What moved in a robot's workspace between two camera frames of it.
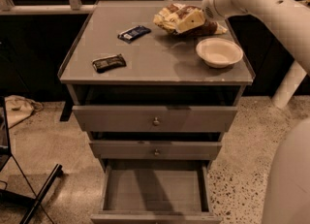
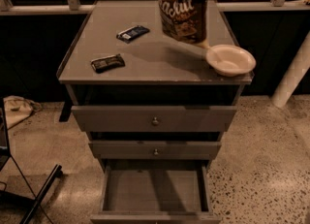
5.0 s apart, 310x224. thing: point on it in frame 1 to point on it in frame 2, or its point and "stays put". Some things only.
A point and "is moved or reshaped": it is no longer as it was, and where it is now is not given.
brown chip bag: [169, 19] is moved or reshaped
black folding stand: [6, 155] stays put
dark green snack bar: [108, 63] stays put
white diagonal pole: [290, 83] stays put
